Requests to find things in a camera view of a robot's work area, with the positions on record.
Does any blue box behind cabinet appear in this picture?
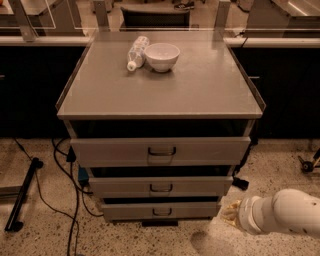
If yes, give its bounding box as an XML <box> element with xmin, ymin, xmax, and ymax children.
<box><xmin>78</xmin><ymin>167</ymin><xmax>89</xmax><ymax>184</ymax></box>

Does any middle grey drawer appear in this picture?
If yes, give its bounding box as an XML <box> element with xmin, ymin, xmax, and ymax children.
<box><xmin>89</xmin><ymin>176</ymin><xmax>233</xmax><ymax>198</ymax></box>

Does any white ceramic bowl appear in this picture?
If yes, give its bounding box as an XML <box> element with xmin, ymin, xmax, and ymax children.
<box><xmin>144</xmin><ymin>43</ymin><xmax>180</xmax><ymax>72</ymax></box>

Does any top grey drawer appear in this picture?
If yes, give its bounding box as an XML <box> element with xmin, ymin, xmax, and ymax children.
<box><xmin>71</xmin><ymin>137</ymin><xmax>250</xmax><ymax>167</ymax></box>

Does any bottom grey drawer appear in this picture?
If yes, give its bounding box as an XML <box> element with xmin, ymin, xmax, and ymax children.
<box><xmin>101</xmin><ymin>202</ymin><xmax>220</xmax><ymax>221</ymax></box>

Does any grey drawer cabinet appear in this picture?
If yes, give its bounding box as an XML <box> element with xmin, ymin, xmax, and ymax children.
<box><xmin>55</xmin><ymin>30</ymin><xmax>267</xmax><ymax>228</ymax></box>

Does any black caster wheel right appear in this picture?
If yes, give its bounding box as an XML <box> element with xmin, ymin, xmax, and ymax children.
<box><xmin>232</xmin><ymin>177</ymin><xmax>249</xmax><ymax>191</ymax></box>

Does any clear plastic water bottle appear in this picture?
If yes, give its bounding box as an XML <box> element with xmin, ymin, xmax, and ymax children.
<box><xmin>127</xmin><ymin>36</ymin><xmax>149</xmax><ymax>72</ymax></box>

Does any black floor cable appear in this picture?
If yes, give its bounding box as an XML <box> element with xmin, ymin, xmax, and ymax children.
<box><xmin>12</xmin><ymin>137</ymin><xmax>105</xmax><ymax>256</ymax></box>

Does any black tripod foot right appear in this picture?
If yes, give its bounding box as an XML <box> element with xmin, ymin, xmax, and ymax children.
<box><xmin>298</xmin><ymin>148</ymin><xmax>320</xmax><ymax>173</ymax></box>

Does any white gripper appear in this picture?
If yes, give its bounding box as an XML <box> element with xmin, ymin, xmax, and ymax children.
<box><xmin>221</xmin><ymin>196</ymin><xmax>265</xmax><ymax>234</ymax></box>

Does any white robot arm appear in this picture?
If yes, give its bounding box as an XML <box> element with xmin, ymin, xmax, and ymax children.
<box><xmin>221</xmin><ymin>189</ymin><xmax>320</xmax><ymax>239</ymax></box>

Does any grey drawer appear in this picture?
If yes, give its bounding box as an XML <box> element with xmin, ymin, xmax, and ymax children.
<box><xmin>71</xmin><ymin>137</ymin><xmax>250</xmax><ymax>167</ymax></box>
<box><xmin>101</xmin><ymin>202</ymin><xmax>220</xmax><ymax>221</ymax></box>
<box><xmin>89</xmin><ymin>176</ymin><xmax>233</xmax><ymax>198</ymax></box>

